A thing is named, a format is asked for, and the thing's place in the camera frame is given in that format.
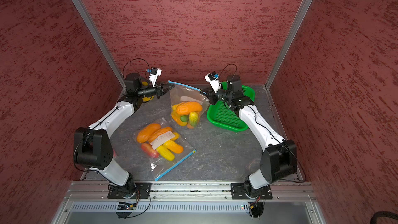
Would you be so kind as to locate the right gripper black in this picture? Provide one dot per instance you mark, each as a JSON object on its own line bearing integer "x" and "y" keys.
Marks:
{"x": 213, "y": 98}

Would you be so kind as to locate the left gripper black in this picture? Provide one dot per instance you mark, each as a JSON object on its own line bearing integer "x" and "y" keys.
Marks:
{"x": 160, "y": 90}

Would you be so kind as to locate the yellow green mango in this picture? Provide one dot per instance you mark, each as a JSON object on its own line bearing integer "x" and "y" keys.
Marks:
{"x": 193, "y": 118}

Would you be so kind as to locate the small orange mango back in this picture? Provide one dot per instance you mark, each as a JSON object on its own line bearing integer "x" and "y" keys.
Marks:
{"x": 177, "y": 119}

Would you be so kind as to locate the large orange mango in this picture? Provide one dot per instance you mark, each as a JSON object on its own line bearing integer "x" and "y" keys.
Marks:
{"x": 158, "y": 133}

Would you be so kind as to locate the clear zip bag blue zipper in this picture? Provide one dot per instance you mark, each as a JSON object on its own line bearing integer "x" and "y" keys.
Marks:
{"x": 161, "y": 166}

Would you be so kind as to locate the red mango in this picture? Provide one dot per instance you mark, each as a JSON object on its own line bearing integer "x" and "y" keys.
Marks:
{"x": 149, "y": 151}

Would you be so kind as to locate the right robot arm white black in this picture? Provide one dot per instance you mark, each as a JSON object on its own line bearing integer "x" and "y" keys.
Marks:
{"x": 278, "y": 155}

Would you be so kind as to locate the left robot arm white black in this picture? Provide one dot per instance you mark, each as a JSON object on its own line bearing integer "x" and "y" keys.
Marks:
{"x": 92, "y": 147}

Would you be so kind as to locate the yellow cup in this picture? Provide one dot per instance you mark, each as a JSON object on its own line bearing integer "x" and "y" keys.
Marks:
{"x": 148, "y": 91}

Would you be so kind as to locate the green plastic basket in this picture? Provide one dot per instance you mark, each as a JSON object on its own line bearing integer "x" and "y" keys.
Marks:
{"x": 225, "y": 115}

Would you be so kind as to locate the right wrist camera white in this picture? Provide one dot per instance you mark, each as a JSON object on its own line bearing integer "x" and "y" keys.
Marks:
{"x": 213, "y": 79}

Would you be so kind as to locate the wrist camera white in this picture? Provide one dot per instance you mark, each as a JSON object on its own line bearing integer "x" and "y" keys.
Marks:
{"x": 154, "y": 73}
{"x": 213, "y": 79}

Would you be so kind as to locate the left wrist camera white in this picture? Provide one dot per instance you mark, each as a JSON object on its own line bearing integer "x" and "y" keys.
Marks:
{"x": 154, "y": 73}

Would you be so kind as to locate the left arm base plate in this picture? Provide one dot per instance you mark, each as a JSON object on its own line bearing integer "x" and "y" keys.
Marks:
{"x": 136, "y": 191}

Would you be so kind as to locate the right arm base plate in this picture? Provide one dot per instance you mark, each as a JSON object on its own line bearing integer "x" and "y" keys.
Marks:
{"x": 244, "y": 191}

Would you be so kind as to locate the left corner aluminium post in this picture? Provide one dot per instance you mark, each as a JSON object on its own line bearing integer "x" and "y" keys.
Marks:
{"x": 82, "y": 10}

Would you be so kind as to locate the corner aluminium post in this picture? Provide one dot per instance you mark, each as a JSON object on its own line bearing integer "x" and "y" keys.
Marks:
{"x": 298, "y": 19}
{"x": 82, "y": 10}

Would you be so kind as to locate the aluminium front rail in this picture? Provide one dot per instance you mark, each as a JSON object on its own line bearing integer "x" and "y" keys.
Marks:
{"x": 194, "y": 191}

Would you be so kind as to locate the right corner aluminium post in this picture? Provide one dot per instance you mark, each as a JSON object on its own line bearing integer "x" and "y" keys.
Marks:
{"x": 298, "y": 19}

